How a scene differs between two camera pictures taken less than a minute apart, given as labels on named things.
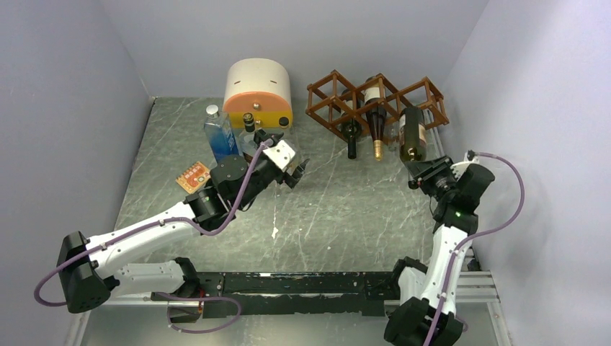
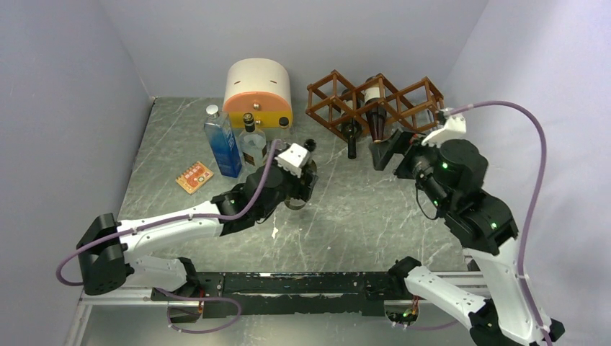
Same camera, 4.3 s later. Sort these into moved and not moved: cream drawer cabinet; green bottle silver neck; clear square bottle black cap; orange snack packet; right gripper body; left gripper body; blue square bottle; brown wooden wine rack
Moved: right gripper body; left gripper body; green bottle silver neck
Not moved: cream drawer cabinet; blue square bottle; clear square bottle black cap; orange snack packet; brown wooden wine rack
